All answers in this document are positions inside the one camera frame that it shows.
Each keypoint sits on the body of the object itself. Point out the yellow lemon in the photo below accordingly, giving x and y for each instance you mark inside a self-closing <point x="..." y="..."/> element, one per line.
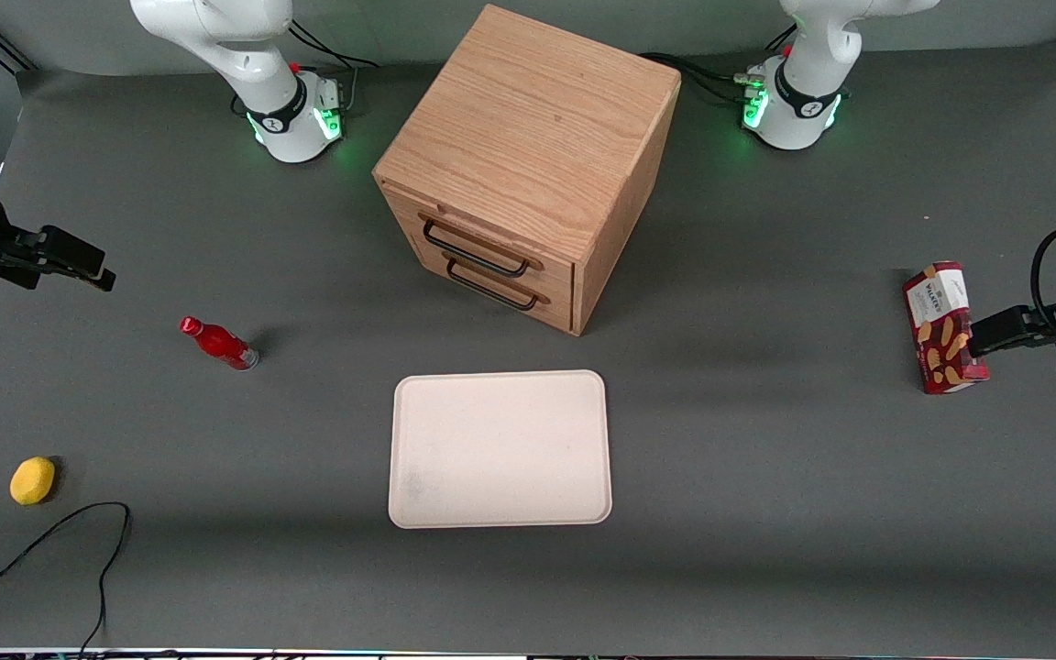
<point x="32" y="481"/>

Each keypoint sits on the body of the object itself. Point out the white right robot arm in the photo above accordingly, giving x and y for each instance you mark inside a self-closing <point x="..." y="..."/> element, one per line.
<point x="216" y="37"/>

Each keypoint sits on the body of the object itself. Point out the black aluminium frame profile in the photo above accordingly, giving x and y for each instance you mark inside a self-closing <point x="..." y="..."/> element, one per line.
<point x="7" y="50"/>

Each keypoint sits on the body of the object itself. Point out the red snack box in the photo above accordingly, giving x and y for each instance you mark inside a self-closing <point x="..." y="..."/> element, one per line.
<point x="942" y="330"/>

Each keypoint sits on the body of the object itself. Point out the oak wooden drawer cabinet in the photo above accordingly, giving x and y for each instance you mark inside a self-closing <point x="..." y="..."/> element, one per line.
<point x="528" y="110"/>

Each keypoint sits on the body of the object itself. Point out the red plastic bottle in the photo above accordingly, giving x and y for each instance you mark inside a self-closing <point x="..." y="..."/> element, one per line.
<point x="219" y="344"/>

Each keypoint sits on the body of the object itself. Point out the beige plastic tray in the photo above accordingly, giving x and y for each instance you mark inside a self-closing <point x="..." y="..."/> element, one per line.
<point x="500" y="449"/>

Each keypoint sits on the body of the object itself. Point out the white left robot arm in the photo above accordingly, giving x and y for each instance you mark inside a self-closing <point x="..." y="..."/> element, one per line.
<point x="812" y="82"/>

